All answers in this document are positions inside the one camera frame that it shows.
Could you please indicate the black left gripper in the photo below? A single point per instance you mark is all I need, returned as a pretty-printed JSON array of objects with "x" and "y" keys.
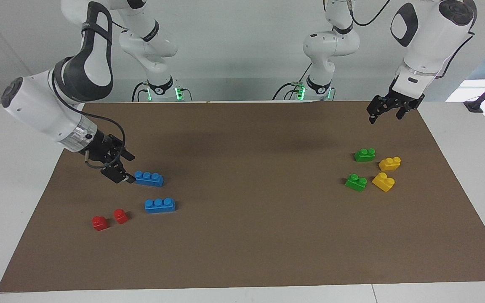
[{"x": 402, "y": 100}]

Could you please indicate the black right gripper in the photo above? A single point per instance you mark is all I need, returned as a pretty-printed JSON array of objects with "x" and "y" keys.
[{"x": 101, "y": 149}]

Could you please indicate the blue three-stud block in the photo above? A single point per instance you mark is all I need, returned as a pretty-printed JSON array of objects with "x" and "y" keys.
[
  {"x": 148, "y": 179},
  {"x": 159, "y": 206}
]

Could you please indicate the green two-stud block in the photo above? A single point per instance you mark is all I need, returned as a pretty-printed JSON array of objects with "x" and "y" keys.
[
  {"x": 356, "y": 183},
  {"x": 364, "y": 155}
]

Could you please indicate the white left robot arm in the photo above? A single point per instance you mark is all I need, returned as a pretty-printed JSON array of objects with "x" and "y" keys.
[{"x": 432, "y": 38}]

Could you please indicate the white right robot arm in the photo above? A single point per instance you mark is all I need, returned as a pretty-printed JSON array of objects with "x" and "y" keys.
[{"x": 40, "y": 109}]

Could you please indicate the yellow two-stud block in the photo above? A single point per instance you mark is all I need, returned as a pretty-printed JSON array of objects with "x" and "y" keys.
[
  {"x": 382, "y": 182},
  {"x": 390, "y": 164}
]

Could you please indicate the red one-stud block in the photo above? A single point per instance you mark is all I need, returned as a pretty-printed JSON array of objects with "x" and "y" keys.
[
  {"x": 99, "y": 224},
  {"x": 121, "y": 216}
]

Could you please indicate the brown table mat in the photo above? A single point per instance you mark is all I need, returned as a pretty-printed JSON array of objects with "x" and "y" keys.
[{"x": 242, "y": 235}]

